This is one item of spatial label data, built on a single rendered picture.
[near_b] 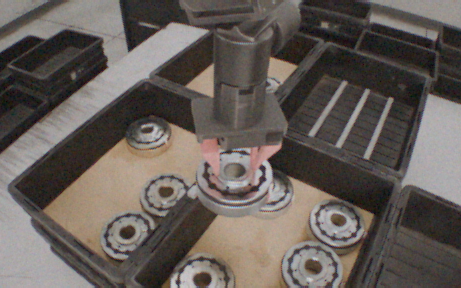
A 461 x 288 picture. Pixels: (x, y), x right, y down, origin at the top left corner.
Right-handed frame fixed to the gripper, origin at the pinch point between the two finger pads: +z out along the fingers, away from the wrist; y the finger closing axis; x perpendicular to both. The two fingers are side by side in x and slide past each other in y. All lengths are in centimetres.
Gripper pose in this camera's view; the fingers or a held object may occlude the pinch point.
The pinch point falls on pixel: (234, 166)
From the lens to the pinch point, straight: 47.4
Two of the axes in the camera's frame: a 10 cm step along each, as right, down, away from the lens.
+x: 1.8, 6.9, -7.0
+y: -9.8, 1.0, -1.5
